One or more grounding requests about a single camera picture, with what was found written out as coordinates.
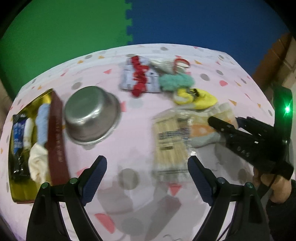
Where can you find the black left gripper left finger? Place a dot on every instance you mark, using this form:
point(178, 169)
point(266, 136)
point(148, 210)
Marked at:
point(90, 179)

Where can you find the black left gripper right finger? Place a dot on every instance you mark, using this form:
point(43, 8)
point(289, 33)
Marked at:
point(203, 179)

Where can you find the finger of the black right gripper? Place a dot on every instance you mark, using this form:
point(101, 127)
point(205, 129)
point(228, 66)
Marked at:
point(257, 132)
point(267, 158)

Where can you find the orange yellow dotted towel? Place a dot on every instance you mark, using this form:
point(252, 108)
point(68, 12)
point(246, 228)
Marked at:
point(201, 134)

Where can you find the cream white cloth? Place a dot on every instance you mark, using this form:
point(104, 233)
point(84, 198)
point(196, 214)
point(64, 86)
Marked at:
point(38, 164)

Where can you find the blue black snack packet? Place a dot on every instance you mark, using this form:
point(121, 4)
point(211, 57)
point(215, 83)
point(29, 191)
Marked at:
point(20, 165)

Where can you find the light blue small towel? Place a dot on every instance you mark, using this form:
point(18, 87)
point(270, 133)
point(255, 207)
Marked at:
point(42, 123)

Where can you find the teal fluffy pompom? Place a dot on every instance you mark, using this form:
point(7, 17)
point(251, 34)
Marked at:
point(172, 82)

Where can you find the right hand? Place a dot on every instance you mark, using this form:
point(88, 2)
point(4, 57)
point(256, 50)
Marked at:
point(281, 187)

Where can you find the brown cardboard box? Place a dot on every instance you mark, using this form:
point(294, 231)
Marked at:
point(278, 63)

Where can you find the clear bag wooden sticks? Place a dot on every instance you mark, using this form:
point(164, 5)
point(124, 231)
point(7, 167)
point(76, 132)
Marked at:
point(172, 146)

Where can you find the stainless steel bowl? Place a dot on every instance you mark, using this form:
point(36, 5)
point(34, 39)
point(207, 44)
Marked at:
point(91, 114)

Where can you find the gold rectangular tin box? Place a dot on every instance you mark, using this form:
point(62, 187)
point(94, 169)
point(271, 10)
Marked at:
point(26, 190)

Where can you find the pink patterned tablecloth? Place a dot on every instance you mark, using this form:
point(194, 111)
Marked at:
point(130, 204)

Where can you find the white knit red-trimmed glove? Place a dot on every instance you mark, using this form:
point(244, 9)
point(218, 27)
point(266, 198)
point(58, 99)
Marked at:
point(175, 66)

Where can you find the red white fabric pouch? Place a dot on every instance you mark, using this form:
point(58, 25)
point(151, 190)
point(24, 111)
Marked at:
point(139, 76)

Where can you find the blue foam wall mat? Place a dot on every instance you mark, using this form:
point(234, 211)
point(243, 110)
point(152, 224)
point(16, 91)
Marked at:
point(243, 29)

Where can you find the green foam wall mat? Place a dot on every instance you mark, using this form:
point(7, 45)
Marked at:
point(47, 33)

